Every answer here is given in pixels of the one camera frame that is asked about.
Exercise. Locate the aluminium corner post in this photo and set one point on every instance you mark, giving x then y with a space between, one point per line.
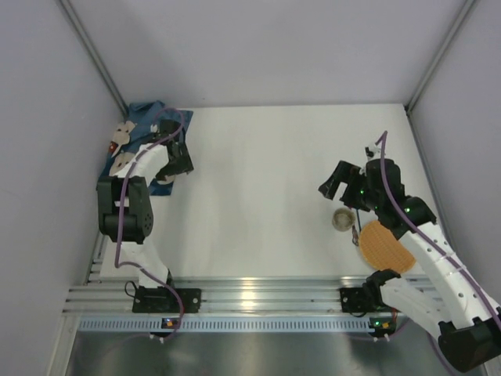
78 27
453 31

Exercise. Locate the perforated metal cable strip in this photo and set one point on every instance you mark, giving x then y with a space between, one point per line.
237 324

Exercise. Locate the left aluminium corner post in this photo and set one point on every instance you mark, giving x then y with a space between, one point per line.
78 27

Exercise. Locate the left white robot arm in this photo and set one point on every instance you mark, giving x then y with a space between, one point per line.
125 210

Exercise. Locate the small beige ceramic cup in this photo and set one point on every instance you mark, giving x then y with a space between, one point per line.
343 219

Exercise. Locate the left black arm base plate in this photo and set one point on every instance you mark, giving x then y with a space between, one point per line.
161 300

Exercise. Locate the aluminium mounting rail frame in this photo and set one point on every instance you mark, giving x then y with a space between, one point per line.
277 273

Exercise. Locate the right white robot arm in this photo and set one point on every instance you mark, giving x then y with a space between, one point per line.
466 323

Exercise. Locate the orange woven round coaster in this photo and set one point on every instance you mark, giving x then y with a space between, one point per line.
382 251

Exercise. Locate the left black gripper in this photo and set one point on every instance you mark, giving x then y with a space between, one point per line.
180 161

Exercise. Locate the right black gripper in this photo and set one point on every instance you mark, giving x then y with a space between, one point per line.
349 189

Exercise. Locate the blue cartoon placemat cloth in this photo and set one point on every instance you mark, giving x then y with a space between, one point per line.
142 127

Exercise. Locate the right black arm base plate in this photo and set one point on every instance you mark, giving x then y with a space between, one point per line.
357 302

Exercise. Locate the right aluminium corner post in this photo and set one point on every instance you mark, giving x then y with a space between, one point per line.
453 31

